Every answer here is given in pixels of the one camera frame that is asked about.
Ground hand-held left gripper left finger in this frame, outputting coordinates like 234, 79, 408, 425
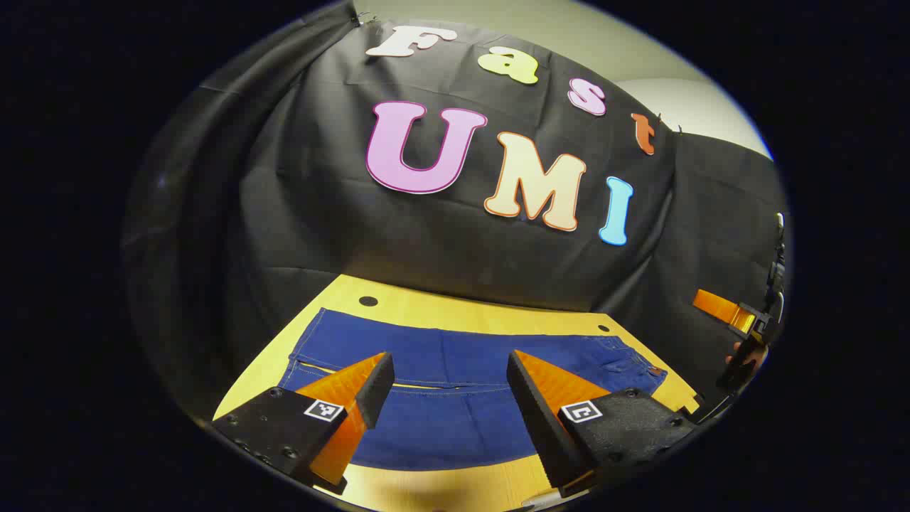
212, 351, 395, 496

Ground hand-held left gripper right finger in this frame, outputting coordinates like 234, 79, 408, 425
505, 349, 698, 498

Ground blue denim jeans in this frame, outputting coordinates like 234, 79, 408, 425
277, 307, 669, 471

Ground black backdrop cloth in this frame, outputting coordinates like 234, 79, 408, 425
121, 4, 790, 420

